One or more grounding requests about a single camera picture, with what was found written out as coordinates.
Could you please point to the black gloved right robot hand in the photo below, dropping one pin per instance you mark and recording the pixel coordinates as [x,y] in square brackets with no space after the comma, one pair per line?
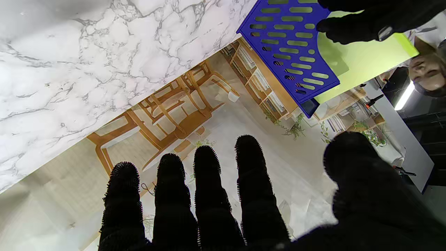
[216,209]

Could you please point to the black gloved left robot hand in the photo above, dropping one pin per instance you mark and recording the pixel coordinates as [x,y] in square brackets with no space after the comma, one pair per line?
[383,17]

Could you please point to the yellow-green translucent file folder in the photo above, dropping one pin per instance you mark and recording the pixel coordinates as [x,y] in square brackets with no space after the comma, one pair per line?
[366,59]

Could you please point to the blue perforated file rack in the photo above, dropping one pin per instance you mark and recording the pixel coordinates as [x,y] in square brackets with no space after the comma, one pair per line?
[289,45]

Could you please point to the person head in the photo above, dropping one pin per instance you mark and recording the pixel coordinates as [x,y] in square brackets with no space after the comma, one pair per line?
[428,71]

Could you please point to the white tube lamp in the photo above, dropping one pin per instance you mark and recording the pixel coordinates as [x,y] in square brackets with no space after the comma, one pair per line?
[404,96]

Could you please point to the printed room scene backdrop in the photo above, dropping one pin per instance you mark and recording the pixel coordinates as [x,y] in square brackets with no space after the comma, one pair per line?
[244,125]

